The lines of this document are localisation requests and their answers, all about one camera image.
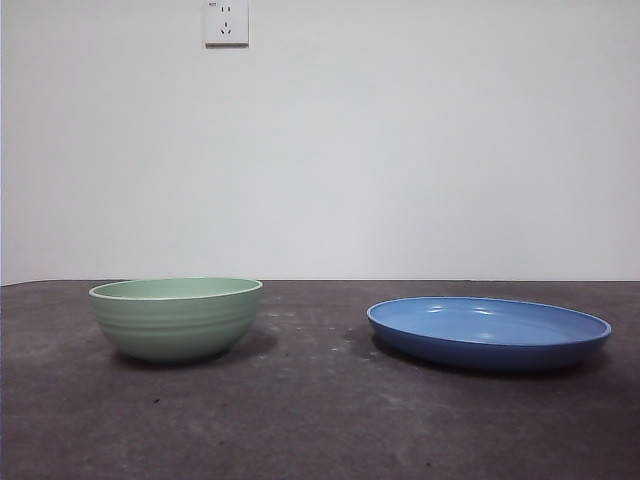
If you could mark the green ribbed bowl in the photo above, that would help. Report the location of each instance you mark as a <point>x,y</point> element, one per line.
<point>175,325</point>

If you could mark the blue plate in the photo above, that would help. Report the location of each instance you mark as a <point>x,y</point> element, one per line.
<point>475,350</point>

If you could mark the white wall socket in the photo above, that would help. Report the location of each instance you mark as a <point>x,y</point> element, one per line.
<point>226,30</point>

